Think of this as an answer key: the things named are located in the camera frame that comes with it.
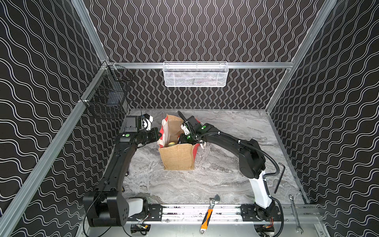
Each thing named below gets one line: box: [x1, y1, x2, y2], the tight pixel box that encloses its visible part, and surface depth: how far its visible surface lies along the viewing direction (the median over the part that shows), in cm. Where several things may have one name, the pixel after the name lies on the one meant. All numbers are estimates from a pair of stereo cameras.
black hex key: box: [273, 162, 286, 194], surface depth 87 cm
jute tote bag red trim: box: [157, 114, 201, 171], surface depth 82 cm
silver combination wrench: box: [288, 194, 304, 235], surface depth 73 cm
